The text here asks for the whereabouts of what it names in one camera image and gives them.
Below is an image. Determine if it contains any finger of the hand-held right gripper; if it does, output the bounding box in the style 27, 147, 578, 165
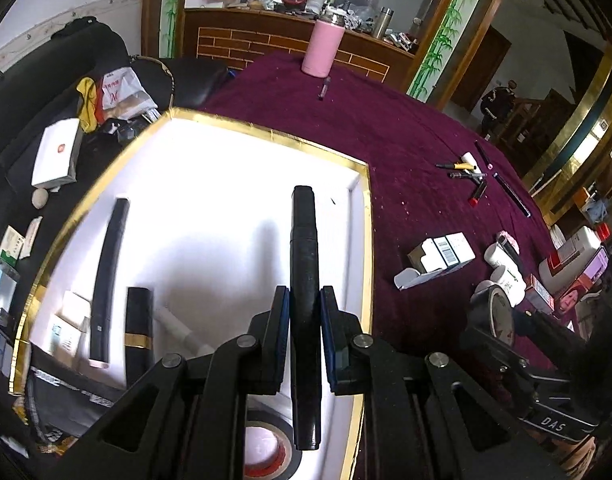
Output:
461, 327, 544, 391
511, 310, 589, 358

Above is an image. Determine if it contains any smartphone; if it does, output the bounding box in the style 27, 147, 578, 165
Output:
556, 247, 611, 318

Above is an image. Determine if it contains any black tape roll orange core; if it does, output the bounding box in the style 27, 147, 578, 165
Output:
243, 410, 299, 480

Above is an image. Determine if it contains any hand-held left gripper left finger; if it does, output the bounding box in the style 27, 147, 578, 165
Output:
46, 285, 293, 480

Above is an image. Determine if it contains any black pen with pink tip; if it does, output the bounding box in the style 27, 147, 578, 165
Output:
473, 140, 495, 170

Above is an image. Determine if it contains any small white and teal box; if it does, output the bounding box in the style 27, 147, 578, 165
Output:
48, 317, 84, 360

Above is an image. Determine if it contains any person's right hand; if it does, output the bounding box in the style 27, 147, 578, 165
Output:
556, 435, 609, 478

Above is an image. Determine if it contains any black tube with gold band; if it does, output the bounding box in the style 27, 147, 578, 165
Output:
124, 286, 155, 391

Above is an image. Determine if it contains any white cardboard box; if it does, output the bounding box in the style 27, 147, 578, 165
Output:
30, 117, 85, 188

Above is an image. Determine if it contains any white and green box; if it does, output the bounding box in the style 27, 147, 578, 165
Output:
0, 225, 27, 261

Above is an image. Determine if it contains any black plastic bag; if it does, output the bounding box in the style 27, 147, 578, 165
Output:
23, 350, 126, 456

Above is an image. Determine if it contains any long black pen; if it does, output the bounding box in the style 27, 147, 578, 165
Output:
492, 172, 533, 218

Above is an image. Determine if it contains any silver box with red label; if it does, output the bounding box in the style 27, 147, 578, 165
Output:
525, 272, 557, 313

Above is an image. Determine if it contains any large white bottle red cap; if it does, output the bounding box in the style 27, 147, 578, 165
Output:
538, 225, 612, 286

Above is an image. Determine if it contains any white tray with gold rim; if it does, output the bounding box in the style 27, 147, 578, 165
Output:
8, 107, 374, 480

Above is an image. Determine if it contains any black leather sofa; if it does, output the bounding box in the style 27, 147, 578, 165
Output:
0, 17, 234, 241

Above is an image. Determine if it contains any pink tumbler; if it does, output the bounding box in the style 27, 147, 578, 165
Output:
301, 12, 347, 78

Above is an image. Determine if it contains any steel thermos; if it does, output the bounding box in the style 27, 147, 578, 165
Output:
371, 6, 394, 39

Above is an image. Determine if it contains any white plastic bag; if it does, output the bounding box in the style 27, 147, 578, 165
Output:
96, 66, 159, 123

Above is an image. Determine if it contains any white and blue medicine box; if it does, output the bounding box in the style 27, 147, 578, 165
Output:
393, 232, 477, 292

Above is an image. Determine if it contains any black pen with white ends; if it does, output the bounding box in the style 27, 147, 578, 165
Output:
88, 198, 131, 370

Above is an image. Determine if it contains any yellow cloth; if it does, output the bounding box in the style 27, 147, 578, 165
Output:
76, 77, 104, 133

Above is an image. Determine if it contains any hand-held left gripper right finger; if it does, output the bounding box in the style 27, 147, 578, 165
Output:
320, 285, 569, 480

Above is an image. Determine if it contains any black marker pen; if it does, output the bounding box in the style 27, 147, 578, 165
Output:
497, 234, 526, 273
288, 185, 323, 452

